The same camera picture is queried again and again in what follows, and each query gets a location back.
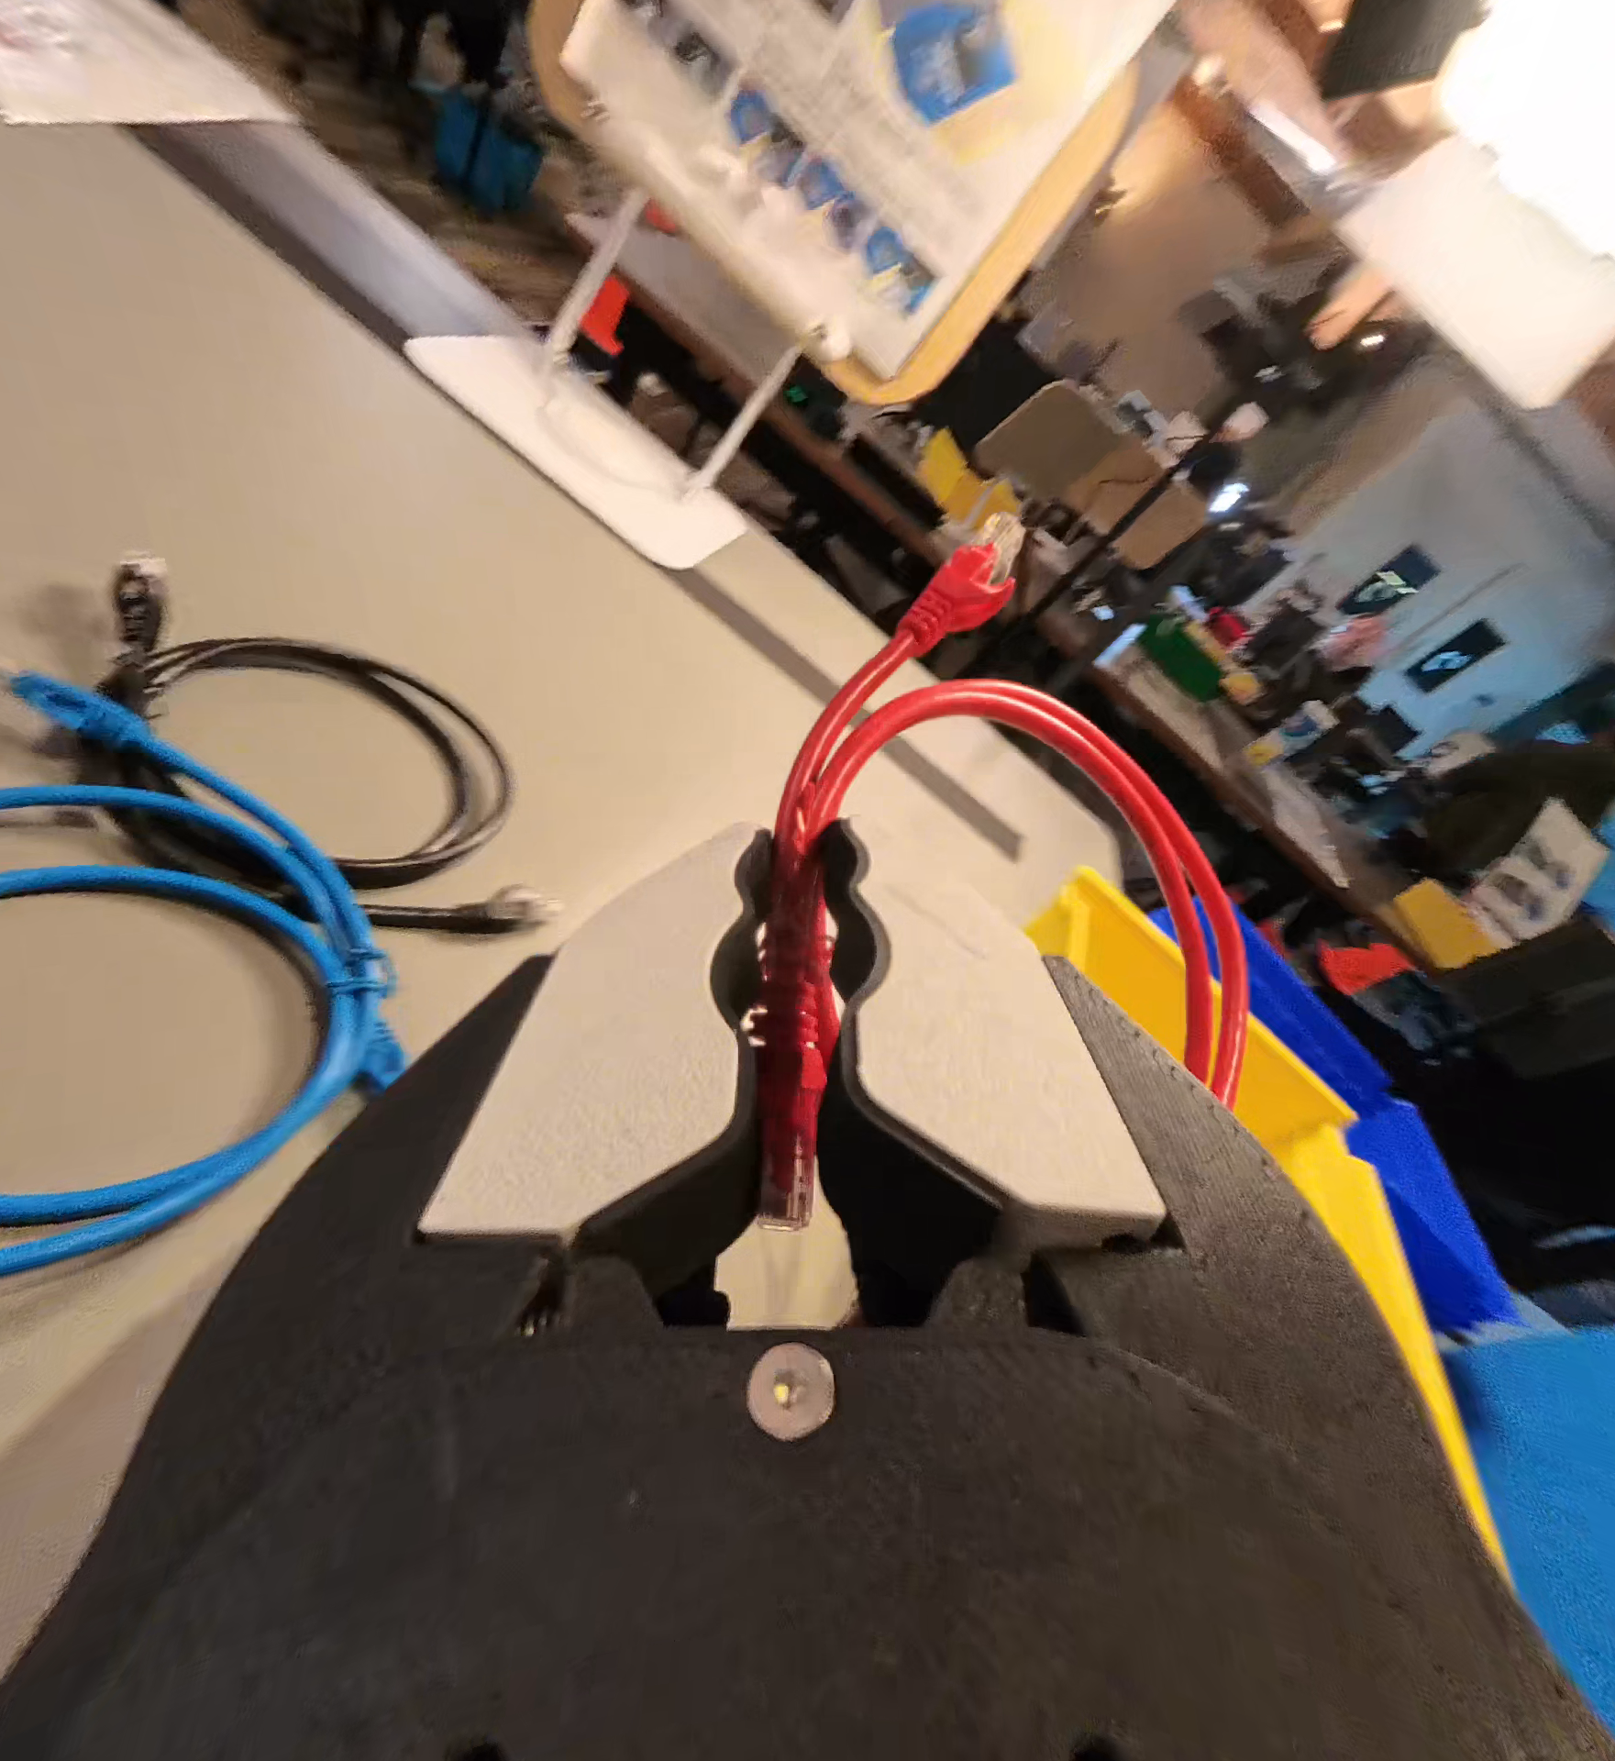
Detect laminated paper sheet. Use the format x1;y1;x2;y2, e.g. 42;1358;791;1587
0;0;299;128

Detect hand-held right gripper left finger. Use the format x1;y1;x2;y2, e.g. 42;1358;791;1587
417;823;775;1255

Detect teal bag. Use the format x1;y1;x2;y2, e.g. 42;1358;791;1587
429;82;548;215

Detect studio light panel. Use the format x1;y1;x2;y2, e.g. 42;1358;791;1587
1338;0;1615;410

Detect printed instruction sheet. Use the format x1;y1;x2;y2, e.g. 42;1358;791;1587
560;0;1174;323

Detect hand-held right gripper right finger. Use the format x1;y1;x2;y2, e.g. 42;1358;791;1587
822;819;1170;1253

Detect yellow plastic bin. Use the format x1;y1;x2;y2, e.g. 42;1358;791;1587
1026;866;1511;1583

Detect red ethernet cable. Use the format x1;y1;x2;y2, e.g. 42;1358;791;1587
751;511;1253;1231

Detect blue plastic bin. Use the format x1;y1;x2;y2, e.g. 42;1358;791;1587
1150;900;1527;1338

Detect small yellow bin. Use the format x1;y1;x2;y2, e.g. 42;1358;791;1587
915;426;1022;527

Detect black ethernet cable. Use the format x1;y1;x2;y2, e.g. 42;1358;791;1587
100;552;562;939

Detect blue ethernet cable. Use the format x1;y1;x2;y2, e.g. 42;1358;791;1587
0;667;412;1295

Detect white document stand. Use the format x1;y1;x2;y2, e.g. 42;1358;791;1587
406;0;1174;572

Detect beige board stand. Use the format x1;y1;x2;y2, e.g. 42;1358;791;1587
972;382;1215;568

